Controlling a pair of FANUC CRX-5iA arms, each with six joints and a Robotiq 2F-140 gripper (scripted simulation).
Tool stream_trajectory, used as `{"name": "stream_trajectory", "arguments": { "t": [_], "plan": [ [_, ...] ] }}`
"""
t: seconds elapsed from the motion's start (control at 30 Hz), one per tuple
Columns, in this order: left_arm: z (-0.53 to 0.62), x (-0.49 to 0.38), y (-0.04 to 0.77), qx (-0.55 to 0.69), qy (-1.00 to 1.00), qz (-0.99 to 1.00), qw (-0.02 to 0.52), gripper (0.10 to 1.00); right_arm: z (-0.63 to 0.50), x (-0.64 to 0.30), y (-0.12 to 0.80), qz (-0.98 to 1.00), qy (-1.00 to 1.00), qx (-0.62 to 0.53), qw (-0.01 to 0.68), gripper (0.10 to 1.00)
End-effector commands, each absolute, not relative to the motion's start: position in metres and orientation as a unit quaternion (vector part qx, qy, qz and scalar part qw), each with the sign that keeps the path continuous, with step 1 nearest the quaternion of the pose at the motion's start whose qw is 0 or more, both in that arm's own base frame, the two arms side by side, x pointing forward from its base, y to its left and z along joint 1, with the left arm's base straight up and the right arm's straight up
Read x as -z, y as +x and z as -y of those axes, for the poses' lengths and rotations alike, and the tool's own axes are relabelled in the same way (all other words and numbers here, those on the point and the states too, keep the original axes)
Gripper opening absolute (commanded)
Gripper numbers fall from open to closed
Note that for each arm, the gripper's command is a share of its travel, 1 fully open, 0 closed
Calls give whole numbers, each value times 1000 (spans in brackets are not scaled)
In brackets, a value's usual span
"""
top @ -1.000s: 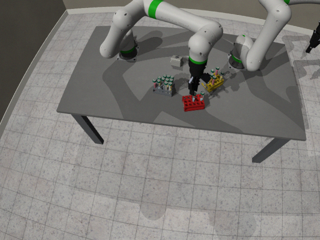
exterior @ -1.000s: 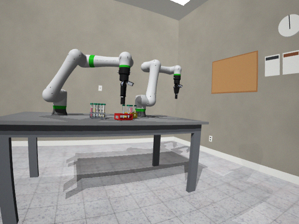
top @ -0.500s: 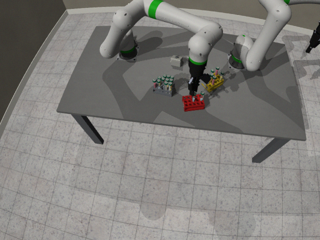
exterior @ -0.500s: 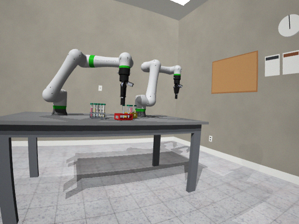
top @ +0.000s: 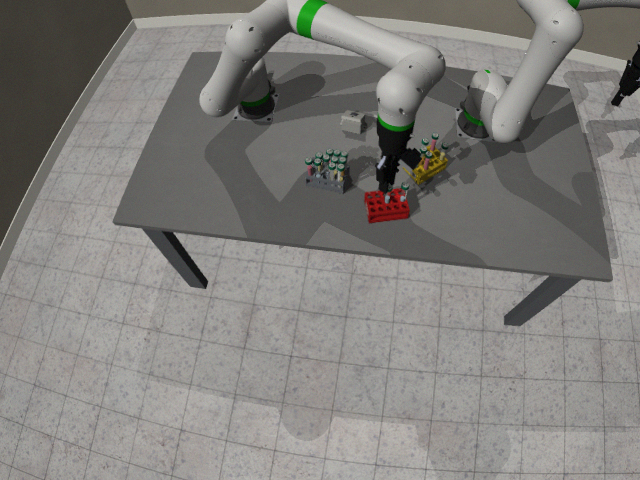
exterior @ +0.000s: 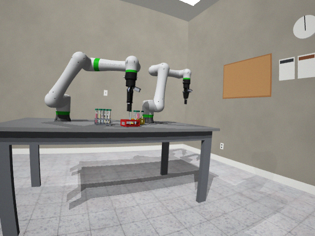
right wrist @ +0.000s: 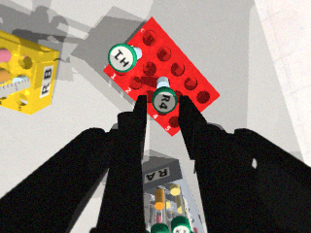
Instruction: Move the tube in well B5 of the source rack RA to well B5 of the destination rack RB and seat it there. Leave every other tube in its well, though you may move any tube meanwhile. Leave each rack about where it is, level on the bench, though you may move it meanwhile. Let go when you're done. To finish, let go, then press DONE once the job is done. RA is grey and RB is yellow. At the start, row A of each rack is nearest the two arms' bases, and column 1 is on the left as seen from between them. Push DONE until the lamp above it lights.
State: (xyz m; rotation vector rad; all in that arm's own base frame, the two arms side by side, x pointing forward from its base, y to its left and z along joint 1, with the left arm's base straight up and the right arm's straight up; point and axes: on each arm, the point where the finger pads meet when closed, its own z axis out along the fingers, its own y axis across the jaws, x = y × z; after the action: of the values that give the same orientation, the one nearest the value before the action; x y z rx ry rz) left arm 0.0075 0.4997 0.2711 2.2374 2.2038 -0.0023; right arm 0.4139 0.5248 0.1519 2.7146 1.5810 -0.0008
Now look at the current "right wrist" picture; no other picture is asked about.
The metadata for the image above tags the tube with green cap labelled r4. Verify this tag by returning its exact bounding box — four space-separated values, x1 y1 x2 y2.
152 77 178 114

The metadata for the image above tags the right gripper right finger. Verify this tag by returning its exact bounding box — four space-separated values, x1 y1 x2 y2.
178 95 311 233

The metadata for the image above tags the red rack with round wells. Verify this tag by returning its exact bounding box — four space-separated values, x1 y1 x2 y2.
103 17 221 136

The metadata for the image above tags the yellow tube rack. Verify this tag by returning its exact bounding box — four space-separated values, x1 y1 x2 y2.
0 30 60 115

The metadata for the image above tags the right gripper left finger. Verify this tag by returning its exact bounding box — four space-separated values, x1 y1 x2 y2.
0 95 147 233

